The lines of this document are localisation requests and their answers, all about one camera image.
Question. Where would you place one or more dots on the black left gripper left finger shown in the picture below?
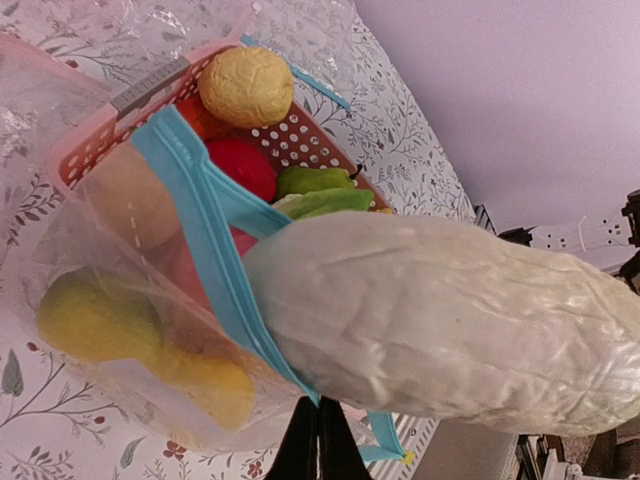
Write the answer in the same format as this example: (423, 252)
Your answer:
(296, 458)

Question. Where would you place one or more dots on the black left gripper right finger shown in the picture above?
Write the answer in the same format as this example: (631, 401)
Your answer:
(339, 456)

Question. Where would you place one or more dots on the white toy napa cabbage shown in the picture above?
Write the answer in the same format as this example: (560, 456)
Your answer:
(437, 318)

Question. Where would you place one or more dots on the yellow green toy mango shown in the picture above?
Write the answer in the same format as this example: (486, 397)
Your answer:
(92, 316)

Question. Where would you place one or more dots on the yellow toy lemon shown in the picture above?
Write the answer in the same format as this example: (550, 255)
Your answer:
(223, 389)

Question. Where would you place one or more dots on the clear zip top bag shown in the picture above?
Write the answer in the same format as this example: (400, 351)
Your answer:
(157, 213)

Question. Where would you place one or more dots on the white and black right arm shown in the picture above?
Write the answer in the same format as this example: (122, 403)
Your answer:
(617, 229)

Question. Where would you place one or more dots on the green toy pear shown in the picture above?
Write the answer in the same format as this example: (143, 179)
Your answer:
(302, 180)

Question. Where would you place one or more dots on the red toy fruit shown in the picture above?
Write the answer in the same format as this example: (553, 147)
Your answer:
(244, 164)

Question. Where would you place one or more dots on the pink perforated plastic basket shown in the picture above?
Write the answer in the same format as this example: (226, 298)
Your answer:
(295, 141)

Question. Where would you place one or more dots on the pale yellow toy apple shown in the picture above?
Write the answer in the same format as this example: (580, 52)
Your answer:
(247, 87)

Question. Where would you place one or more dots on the floral patterned table mat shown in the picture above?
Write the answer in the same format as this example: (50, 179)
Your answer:
(62, 426)

